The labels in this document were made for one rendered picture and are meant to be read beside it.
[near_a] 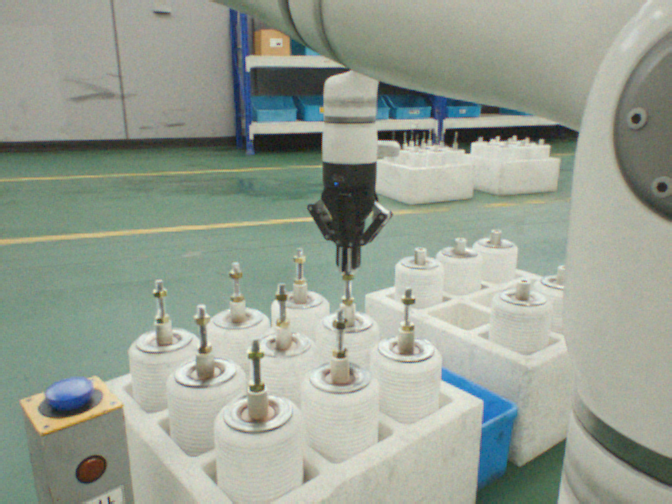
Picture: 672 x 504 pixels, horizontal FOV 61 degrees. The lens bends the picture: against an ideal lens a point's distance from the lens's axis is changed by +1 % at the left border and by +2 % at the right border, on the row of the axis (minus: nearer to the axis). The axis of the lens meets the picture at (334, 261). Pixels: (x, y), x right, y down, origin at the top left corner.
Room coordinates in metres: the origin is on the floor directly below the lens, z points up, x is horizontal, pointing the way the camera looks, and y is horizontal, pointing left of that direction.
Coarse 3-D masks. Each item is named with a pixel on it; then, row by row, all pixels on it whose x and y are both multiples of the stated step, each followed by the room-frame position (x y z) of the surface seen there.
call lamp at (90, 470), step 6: (84, 462) 0.43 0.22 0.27; (90, 462) 0.44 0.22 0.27; (96, 462) 0.44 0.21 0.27; (102, 462) 0.44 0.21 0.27; (84, 468) 0.43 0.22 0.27; (90, 468) 0.43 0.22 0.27; (96, 468) 0.44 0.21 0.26; (102, 468) 0.44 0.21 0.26; (78, 474) 0.43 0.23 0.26; (84, 474) 0.43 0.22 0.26; (90, 474) 0.43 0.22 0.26; (96, 474) 0.44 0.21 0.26; (84, 480) 0.43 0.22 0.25; (90, 480) 0.43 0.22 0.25
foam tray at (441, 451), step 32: (128, 384) 0.74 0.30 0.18; (448, 384) 0.73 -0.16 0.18; (128, 416) 0.65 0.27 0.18; (160, 416) 0.65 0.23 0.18; (384, 416) 0.65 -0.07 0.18; (448, 416) 0.65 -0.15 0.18; (480, 416) 0.68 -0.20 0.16; (160, 448) 0.58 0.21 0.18; (384, 448) 0.58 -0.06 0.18; (416, 448) 0.60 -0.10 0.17; (448, 448) 0.64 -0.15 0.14; (160, 480) 0.57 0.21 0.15; (192, 480) 0.52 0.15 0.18; (320, 480) 0.52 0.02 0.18; (352, 480) 0.53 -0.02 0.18; (384, 480) 0.56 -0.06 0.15; (416, 480) 0.60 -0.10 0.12; (448, 480) 0.64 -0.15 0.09
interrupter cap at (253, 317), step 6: (222, 312) 0.82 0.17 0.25; (228, 312) 0.82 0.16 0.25; (246, 312) 0.82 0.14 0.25; (252, 312) 0.82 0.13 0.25; (258, 312) 0.82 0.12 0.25; (216, 318) 0.80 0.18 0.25; (222, 318) 0.80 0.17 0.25; (228, 318) 0.80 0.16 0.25; (246, 318) 0.80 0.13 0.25; (252, 318) 0.80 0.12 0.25; (258, 318) 0.80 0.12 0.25; (216, 324) 0.77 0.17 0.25; (222, 324) 0.77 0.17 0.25; (228, 324) 0.77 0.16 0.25; (234, 324) 0.77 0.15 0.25; (240, 324) 0.77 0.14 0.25; (246, 324) 0.77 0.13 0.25; (252, 324) 0.77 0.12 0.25
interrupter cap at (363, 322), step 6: (336, 312) 0.82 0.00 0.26; (324, 318) 0.79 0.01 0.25; (330, 318) 0.80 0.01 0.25; (360, 318) 0.80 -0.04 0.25; (366, 318) 0.80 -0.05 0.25; (324, 324) 0.77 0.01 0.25; (330, 324) 0.77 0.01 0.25; (354, 324) 0.78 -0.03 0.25; (360, 324) 0.77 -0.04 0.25; (366, 324) 0.77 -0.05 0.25; (330, 330) 0.76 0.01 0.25; (336, 330) 0.75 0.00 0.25; (348, 330) 0.75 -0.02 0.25; (354, 330) 0.75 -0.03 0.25; (360, 330) 0.75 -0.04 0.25; (366, 330) 0.76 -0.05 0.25
